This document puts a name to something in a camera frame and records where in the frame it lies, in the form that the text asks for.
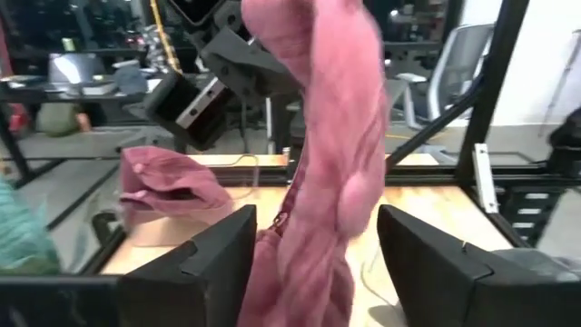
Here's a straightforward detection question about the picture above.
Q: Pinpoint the grey background laptop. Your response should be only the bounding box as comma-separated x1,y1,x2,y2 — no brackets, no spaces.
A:
47,52,99,90

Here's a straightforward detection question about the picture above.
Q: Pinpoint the grey office chair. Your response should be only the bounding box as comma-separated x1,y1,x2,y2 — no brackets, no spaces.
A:
394,22,497,137

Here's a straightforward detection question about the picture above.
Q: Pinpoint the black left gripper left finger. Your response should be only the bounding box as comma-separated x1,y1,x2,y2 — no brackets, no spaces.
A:
0,203,258,327

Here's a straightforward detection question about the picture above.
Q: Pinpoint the clear plastic bin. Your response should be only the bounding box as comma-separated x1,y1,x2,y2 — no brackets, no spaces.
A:
90,153,263,250

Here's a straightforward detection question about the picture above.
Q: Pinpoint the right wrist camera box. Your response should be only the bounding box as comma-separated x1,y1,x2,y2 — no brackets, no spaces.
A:
143,70,233,152

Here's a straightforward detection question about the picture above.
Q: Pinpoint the dark background desk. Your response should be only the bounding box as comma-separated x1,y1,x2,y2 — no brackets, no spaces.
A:
0,76,160,108

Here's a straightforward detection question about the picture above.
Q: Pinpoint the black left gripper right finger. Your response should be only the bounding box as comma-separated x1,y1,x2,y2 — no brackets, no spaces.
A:
376,203,581,327

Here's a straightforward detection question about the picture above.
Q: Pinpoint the black aluminium table frame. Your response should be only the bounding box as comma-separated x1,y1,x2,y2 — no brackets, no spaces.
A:
90,0,581,273

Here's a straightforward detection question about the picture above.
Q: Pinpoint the maroon cloth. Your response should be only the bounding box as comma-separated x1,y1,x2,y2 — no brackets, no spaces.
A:
118,144,233,224

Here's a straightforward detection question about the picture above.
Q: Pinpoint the maroon red baseball cap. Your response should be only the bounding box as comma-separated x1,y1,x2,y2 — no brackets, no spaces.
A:
235,0,389,327

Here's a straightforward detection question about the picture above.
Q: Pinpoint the yellow cable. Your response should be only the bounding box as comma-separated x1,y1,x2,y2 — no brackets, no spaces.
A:
149,0,182,74

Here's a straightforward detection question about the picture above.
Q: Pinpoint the silver metal bracket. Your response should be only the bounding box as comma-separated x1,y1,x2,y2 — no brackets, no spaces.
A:
471,143,500,214

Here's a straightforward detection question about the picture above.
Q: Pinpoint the artificial plant in white pot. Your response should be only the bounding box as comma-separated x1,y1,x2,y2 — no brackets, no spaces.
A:
0,174,63,276

